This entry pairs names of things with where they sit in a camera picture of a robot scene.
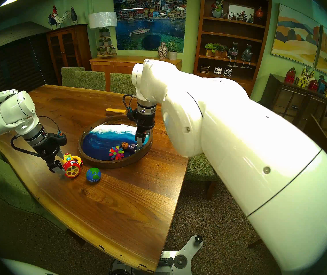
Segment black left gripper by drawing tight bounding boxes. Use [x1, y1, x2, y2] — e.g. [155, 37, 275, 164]
[34, 132, 67, 175]

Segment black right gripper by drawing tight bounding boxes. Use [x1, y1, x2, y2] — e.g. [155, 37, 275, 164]
[128, 109, 156, 151]

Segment red yellow toy flashlight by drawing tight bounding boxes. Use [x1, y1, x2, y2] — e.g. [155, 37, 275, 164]
[60, 153, 83, 178]

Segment purple suit toy figure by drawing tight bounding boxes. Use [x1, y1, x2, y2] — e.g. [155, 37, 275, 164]
[120, 142, 138, 153]

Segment blue green globe ball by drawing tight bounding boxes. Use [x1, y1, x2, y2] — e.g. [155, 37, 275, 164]
[85, 167, 102, 183]

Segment round wooden blue resin tray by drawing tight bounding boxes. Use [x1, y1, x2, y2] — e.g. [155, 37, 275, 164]
[78, 115, 153, 169]

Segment multicolour spiky ball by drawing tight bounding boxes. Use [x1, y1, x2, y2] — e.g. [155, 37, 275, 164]
[109, 146, 125, 161]

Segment small wooden block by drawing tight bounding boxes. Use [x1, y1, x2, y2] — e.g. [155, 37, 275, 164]
[105, 107, 128, 117]

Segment green upholstered chair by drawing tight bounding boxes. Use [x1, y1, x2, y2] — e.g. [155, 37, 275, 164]
[61, 67, 85, 87]
[75, 71, 106, 91]
[0, 147, 68, 232]
[110, 73, 136, 95]
[185, 154, 219, 201]

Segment wooden sideboard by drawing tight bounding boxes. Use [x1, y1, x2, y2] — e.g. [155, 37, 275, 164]
[90, 56, 183, 92]

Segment patterned ceramic vase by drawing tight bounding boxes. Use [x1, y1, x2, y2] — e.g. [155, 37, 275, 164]
[158, 42, 169, 60]

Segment plant in white pot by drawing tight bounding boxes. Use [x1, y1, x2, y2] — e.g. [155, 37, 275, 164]
[168, 40, 179, 61]

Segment tiered plant stand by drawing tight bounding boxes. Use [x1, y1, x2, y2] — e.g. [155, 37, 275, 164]
[96, 27, 117, 58]

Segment dark window shutters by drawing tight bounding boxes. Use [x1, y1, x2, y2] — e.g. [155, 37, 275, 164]
[0, 22, 58, 106]

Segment glass door wooden cabinet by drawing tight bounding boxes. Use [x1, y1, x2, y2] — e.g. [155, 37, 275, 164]
[46, 24, 92, 85]

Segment succulent planter box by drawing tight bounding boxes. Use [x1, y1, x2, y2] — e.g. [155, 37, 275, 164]
[204, 43, 229, 59]

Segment harbour town painting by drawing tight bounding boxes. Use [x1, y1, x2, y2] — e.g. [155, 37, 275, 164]
[113, 0, 187, 53]

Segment standing frog figurine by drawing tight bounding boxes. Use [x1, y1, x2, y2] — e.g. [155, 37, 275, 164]
[228, 42, 239, 67]
[241, 44, 253, 69]

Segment white lamp shade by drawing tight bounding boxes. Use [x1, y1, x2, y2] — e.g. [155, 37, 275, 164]
[88, 12, 118, 30]

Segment tall wooden bookshelf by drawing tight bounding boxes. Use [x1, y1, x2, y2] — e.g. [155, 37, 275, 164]
[193, 0, 273, 97]

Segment white rooster figurine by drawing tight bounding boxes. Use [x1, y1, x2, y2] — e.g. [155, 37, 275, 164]
[52, 6, 71, 28]

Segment colourful frog figure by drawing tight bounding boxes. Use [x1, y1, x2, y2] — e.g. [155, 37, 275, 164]
[211, 0, 226, 19]

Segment dark wooden console table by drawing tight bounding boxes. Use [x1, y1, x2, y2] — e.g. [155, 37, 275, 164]
[259, 74, 327, 135]

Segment framed text sign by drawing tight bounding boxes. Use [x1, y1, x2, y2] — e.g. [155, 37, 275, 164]
[228, 4, 255, 23]

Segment yellow church house figurine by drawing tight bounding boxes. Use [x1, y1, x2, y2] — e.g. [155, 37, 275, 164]
[295, 65, 315, 89]

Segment large landscape painting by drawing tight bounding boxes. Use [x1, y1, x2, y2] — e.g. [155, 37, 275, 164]
[271, 4, 322, 67]

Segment blue house figurine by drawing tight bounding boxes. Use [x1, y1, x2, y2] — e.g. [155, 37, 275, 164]
[318, 74, 327, 94]

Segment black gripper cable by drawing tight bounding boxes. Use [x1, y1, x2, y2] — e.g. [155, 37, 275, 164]
[10, 115, 63, 158]
[122, 94, 138, 122]

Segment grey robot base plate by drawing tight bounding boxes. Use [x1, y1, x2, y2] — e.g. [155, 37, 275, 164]
[157, 235, 204, 275]

